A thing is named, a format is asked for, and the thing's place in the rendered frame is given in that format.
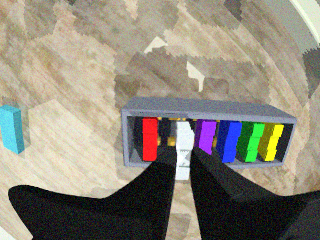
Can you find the grey fuse block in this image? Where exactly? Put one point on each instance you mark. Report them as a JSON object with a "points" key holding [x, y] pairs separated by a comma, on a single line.
{"points": [[247, 135]]}

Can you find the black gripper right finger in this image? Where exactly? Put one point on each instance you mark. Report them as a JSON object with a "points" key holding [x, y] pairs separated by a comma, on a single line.
{"points": [[230, 207]]}

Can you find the light blue block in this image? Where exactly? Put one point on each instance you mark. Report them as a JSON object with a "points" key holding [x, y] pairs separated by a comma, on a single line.
{"points": [[11, 128]]}

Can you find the red fuse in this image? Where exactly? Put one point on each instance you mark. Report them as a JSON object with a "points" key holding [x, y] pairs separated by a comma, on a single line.
{"points": [[149, 130]]}

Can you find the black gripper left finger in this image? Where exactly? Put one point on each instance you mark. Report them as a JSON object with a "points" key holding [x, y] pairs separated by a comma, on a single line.
{"points": [[138, 211]]}

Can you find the purple fuse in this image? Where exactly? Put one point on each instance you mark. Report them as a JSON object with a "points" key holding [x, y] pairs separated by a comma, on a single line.
{"points": [[204, 133]]}

